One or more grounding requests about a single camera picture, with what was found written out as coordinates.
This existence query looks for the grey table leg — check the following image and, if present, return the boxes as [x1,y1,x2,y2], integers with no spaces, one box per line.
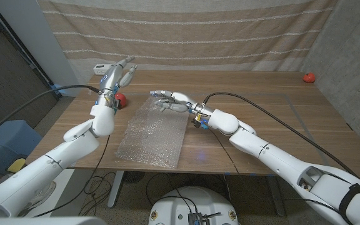
[266,175,286,217]
[107,170,125,209]

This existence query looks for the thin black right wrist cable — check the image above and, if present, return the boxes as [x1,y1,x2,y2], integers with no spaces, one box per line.
[209,128,340,212]

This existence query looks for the clear bubble wrap sheet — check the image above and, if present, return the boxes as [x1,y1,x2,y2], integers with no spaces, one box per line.
[116,96,191,169]

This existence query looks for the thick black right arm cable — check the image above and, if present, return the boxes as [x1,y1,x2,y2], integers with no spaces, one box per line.
[202,92,360,179]

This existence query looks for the small orange-red tomato toy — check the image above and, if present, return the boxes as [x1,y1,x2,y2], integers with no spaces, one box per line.
[302,72,316,84]

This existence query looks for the blue upholstered seat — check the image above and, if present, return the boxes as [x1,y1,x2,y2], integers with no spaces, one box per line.
[0,120,43,174]

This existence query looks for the black round floor disc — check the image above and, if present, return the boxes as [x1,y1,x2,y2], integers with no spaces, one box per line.
[122,171,146,184]

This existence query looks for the dark grey door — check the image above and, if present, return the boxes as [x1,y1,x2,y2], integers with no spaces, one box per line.
[0,6,59,129]

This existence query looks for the beige striped backdrop cloth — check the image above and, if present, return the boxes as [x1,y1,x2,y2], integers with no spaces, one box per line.
[37,0,339,73]

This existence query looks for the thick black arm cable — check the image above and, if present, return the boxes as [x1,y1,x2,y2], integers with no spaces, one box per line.
[0,84,102,144]
[202,92,360,179]

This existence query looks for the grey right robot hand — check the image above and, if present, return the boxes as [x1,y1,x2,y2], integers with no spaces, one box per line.
[149,89,214,116]

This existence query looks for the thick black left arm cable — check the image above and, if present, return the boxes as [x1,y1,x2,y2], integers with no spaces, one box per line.
[0,84,102,144]

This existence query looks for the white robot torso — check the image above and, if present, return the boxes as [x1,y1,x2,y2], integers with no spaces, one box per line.
[147,186,239,225]

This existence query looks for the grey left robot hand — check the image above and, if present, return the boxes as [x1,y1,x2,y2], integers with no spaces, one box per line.
[95,56,139,109]

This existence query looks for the white floor mat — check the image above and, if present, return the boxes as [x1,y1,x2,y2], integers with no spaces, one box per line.
[26,168,86,218]

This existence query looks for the black floor cable loops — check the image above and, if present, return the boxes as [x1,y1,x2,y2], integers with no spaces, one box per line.
[79,171,128,216]

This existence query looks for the grey electronics module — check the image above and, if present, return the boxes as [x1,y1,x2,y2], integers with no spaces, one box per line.
[187,212,211,225]

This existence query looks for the thin black left wrist cable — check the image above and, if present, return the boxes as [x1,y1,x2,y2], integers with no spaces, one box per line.
[31,134,111,218]

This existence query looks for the red ball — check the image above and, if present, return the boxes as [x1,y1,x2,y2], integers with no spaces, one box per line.
[114,92,128,109]

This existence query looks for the white sneaker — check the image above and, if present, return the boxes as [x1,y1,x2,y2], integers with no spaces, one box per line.
[17,181,58,216]

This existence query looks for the black torso cable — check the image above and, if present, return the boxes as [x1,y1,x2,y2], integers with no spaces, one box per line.
[145,172,199,215]

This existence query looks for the yellow slipper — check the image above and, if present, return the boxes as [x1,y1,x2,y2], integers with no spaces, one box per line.
[6,157,27,174]

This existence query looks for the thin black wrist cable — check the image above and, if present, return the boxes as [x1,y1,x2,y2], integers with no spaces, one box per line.
[31,134,111,218]
[209,128,340,212]

